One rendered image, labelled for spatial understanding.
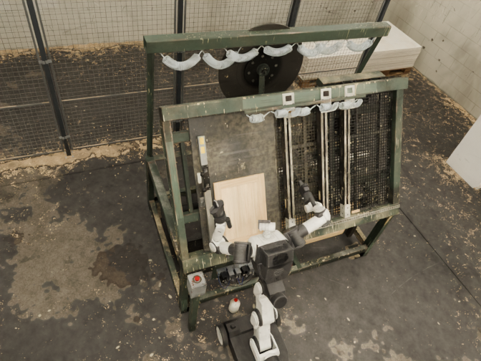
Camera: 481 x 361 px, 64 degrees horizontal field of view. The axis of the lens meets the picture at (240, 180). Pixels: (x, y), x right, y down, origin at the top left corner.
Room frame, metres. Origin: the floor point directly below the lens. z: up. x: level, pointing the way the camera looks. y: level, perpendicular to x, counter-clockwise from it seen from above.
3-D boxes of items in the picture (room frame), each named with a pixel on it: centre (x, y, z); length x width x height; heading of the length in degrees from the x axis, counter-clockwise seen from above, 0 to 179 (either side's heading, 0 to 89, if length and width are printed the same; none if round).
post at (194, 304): (1.43, 0.17, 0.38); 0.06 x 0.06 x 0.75; 30
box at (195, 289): (1.43, 0.17, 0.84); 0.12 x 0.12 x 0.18; 30
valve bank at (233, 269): (1.71, -0.17, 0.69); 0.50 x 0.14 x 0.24; 120
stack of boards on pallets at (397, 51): (6.89, -1.48, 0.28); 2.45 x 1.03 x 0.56; 121
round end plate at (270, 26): (3.00, 0.00, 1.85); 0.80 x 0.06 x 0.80; 120
